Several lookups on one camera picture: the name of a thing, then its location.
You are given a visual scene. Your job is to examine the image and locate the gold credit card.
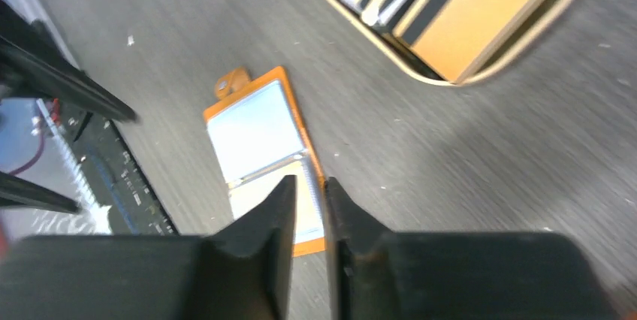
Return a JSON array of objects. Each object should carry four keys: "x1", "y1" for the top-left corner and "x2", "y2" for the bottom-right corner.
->
[{"x1": 229, "y1": 159, "x2": 324, "y2": 245}]

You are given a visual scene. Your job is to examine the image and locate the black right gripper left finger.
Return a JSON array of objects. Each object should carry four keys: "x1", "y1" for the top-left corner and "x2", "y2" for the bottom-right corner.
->
[{"x1": 1, "y1": 175, "x2": 297, "y2": 319}]

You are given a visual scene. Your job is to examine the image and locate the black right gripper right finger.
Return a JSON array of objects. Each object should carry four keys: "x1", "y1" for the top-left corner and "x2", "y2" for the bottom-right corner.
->
[{"x1": 323, "y1": 177, "x2": 618, "y2": 319}]

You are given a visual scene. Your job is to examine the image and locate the beige oval card tray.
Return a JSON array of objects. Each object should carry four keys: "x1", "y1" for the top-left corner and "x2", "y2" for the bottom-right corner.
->
[{"x1": 278, "y1": 0, "x2": 593, "y2": 88}]

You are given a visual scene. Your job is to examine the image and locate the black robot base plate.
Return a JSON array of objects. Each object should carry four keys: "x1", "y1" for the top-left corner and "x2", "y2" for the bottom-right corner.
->
[{"x1": 49, "y1": 100, "x2": 179, "y2": 235}]

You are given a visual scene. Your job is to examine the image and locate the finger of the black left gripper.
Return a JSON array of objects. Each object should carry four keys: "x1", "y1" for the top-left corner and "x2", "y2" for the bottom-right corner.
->
[
  {"x1": 1, "y1": 173, "x2": 80, "y2": 214},
  {"x1": 1, "y1": 1, "x2": 137, "y2": 122}
]

